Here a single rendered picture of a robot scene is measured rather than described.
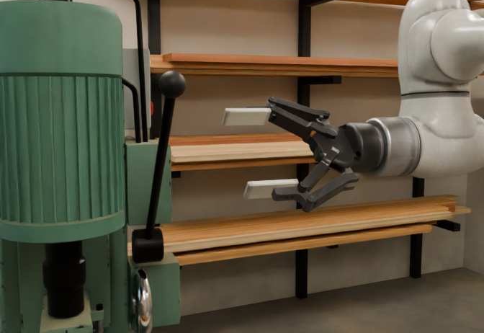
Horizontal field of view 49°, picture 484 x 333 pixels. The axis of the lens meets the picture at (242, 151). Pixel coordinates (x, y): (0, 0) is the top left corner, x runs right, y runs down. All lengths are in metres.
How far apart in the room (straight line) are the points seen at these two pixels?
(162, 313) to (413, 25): 0.66
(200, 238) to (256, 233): 0.33
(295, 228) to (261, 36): 1.23
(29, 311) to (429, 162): 0.66
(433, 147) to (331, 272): 3.13
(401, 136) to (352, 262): 3.22
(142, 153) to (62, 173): 0.29
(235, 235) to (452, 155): 2.22
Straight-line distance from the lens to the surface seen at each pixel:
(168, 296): 1.02
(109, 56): 0.74
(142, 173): 0.98
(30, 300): 0.94
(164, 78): 0.67
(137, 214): 0.99
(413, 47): 0.84
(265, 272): 3.63
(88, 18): 0.72
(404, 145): 0.80
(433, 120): 0.83
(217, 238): 2.90
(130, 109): 1.07
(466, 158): 0.86
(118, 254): 1.02
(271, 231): 3.04
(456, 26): 0.81
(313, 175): 0.72
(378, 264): 4.14
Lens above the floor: 1.39
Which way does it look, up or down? 6 degrees down
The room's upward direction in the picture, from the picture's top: straight up
